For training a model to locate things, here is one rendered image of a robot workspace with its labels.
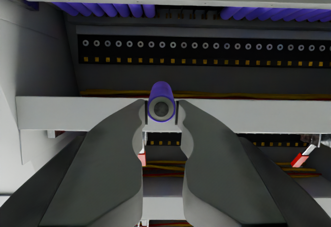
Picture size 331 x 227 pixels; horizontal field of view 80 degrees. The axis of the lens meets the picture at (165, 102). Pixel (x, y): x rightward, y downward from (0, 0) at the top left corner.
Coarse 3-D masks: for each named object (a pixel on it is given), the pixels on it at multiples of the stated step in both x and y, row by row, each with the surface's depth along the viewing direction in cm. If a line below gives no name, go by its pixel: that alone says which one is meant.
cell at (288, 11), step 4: (288, 8) 28; (292, 8) 27; (296, 8) 27; (300, 8) 27; (280, 12) 30; (284, 12) 29; (288, 12) 29; (292, 12) 28; (272, 16) 32; (276, 16) 31; (280, 16) 30; (284, 16) 30; (272, 20) 33; (276, 20) 32
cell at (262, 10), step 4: (256, 8) 29; (260, 8) 28; (264, 8) 27; (268, 8) 27; (252, 12) 30; (256, 12) 29; (260, 12) 29; (264, 12) 29; (248, 16) 32; (252, 16) 31; (256, 16) 30
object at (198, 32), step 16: (0, 0) 23; (16, 0) 23; (0, 16) 23; (16, 16) 25; (32, 16) 29; (48, 16) 33; (48, 32) 33; (80, 32) 36; (96, 32) 37; (112, 32) 37; (128, 32) 37; (144, 32) 37; (160, 32) 37; (176, 32) 37; (192, 32) 37; (208, 32) 37; (224, 32) 37; (240, 32) 37; (256, 32) 37; (272, 32) 37; (288, 32) 37; (304, 32) 37; (320, 32) 37
